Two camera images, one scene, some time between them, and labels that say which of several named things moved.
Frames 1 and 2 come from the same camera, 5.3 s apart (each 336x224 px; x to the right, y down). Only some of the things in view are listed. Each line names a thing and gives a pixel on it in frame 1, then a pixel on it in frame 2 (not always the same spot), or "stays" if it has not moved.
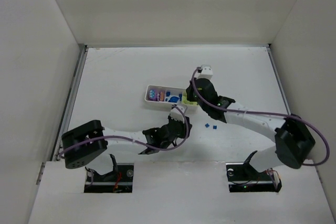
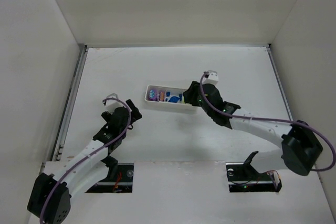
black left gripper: [180, 123] → [134, 109]
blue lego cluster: [173, 99] stays
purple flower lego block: [152, 94] stays
